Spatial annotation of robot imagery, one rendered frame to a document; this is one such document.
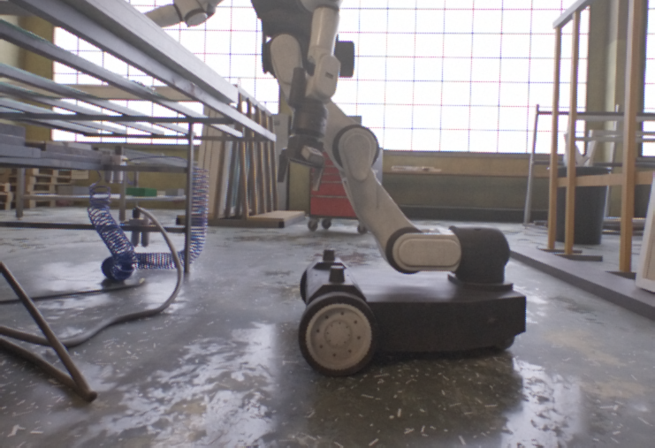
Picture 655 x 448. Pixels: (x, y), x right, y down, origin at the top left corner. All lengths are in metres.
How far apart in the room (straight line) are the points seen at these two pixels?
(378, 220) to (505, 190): 7.90
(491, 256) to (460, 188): 7.55
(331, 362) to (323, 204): 3.68
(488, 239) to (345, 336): 0.55
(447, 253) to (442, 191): 7.55
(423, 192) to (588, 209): 4.42
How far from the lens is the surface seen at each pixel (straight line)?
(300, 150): 1.06
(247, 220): 5.22
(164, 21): 1.74
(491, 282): 1.41
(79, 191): 6.63
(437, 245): 1.30
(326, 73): 1.11
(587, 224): 4.96
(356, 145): 1.24
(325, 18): 1.19
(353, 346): 1.13
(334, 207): 4.67
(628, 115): 3.04
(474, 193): 8.98
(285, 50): 1.30
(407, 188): 8.75
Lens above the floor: 0.45
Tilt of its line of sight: level
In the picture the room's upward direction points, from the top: 2 degrees clockwise
